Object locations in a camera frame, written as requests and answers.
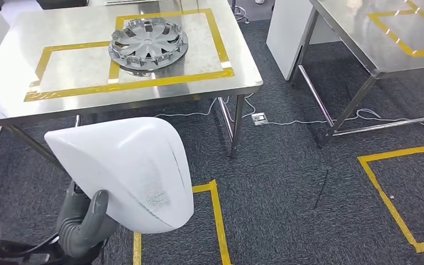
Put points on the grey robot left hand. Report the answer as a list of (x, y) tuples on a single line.
[(95, 226)]

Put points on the white plastic shell part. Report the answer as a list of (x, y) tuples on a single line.
[(124, 164)]

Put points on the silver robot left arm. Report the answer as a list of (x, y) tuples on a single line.
[(67, 234)]

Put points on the stainless steel workbench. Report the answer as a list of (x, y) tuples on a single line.
[(343, 29), (14, 55)]

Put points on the silver wheel hub cap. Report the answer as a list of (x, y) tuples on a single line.
[(148, 45)]

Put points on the metal floor socket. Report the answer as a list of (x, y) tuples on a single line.
[(259, 119)]

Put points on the chrome stool base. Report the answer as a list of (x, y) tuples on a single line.
[(239, 12)]

